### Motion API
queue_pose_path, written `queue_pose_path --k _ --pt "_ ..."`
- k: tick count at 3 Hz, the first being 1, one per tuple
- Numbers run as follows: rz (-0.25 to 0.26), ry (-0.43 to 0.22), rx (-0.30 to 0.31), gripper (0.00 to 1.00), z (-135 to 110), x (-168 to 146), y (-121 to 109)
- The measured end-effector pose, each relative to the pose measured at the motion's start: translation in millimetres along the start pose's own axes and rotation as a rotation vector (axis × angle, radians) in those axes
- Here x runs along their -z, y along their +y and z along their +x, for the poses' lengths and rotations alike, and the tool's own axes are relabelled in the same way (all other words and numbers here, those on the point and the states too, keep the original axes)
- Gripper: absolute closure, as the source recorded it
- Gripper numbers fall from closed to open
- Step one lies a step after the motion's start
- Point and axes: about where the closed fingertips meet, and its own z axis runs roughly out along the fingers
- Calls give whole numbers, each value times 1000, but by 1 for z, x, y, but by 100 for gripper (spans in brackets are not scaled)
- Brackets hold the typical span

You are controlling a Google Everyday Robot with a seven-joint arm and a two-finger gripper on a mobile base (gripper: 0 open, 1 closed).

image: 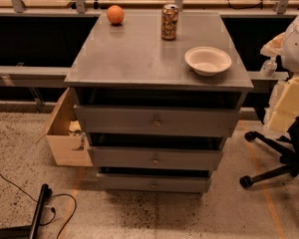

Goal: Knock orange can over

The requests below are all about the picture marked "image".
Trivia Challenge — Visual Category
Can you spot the orange drink can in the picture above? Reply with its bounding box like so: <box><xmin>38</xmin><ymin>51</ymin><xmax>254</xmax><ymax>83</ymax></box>
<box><xmin>161</xmin><ymin>4</ymin><xmax>178</xmax><ymax>40</ymax></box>

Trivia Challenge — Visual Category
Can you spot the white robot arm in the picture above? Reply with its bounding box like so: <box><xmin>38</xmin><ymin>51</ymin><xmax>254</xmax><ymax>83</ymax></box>
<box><xmin>281</xmin><ymin>15</ymin><xmax>299</xmax><ymax>74</ymax></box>

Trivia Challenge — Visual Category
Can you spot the grey drawer cabinet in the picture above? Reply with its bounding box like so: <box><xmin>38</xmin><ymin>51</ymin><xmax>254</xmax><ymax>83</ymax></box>
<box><xmin>66</xmin><ymin>10</ymin><xmax>253</xmax><ymax>179</ymax></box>

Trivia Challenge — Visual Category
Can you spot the top grey drawer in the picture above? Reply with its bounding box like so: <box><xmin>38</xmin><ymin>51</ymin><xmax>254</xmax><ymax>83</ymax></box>
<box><xmin>74</xmin><ymin>106</ymin><xmax>239</xmax><ymax>137</ymax></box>

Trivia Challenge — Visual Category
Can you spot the grey drawer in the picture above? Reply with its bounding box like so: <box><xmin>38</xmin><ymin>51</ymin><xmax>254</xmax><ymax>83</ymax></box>
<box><xmin>97</xmin><ymin>173</ymin><xmax>211</xmax><ymax>193</ymax></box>
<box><xmin>89</xmin><ymin>146</ymin><xmax>223</xmax><ymax>170</ymax></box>
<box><xmin>74</xmin><ymin>106</ymin><xmax>239</xmax><ymax>137</ymax></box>

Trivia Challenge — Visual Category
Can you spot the middle grey drawer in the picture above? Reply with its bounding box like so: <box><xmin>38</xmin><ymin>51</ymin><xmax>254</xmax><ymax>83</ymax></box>
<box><xmin>89</xmin><ymin>146</ymin><xmax>223</xmax><ymax>170</ymax></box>

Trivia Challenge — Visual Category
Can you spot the white paper bowl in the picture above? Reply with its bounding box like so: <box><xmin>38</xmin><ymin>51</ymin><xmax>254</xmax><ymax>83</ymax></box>
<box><xmin>184</xmin><ymin>47</ymin><xmax>232</xmax><ymax>77</ymax></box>

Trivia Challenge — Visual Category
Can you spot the bottom grey drawer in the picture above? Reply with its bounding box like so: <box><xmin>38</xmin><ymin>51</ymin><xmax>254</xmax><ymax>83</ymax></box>
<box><xmin>97</xmin><ymin>173</ymin><xmax>211</xmax><ymax>193</ymax></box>

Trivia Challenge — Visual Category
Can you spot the open cardboard box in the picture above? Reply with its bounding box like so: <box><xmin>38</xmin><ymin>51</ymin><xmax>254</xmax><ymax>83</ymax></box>
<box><xmin>36</xmin><ymin>89</ymin><xmax>92</xmax><ymax>167</ymax></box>

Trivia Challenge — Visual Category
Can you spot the orange fruit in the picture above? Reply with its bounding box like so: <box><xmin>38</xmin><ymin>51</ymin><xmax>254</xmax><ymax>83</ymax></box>
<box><xmin>107</xmin><ymin>5</ymin><xmax>125</xmax><ymax>25</ymax></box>

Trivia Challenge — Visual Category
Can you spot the clear plastic bottle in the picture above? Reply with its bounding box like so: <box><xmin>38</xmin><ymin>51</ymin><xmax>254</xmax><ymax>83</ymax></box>
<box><xmin>260</xmin><ymin>57</ymin><xmax>277</xmax><ymax>78</ymax></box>

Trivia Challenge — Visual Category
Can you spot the black metal stand foot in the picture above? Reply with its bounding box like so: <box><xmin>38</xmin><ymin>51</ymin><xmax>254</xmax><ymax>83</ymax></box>
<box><xmin>0</xmin><ymin>184</ymin><xmax>52</xmax><ymax>239</ymax></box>

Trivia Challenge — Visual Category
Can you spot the yellow foam block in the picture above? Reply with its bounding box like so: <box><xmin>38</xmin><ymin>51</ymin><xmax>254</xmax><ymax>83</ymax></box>
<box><xmin>264</xmin><ymin>74</ymin><xmax>299</xmax><ymax>132</ymax></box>

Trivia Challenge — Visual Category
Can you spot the black floor cable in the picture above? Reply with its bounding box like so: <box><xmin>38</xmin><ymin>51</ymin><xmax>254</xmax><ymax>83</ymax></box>
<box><xmin>0</xmin><ymin>165</ymin><xmax>78</xmax><ymax>239</ymax></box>

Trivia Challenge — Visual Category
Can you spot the grey metal rail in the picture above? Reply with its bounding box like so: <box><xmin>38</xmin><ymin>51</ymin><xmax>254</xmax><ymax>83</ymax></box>
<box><xmin>0</xmin><ymin>66</ymin><xmax>70</xmax><ymax>88</ymax></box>

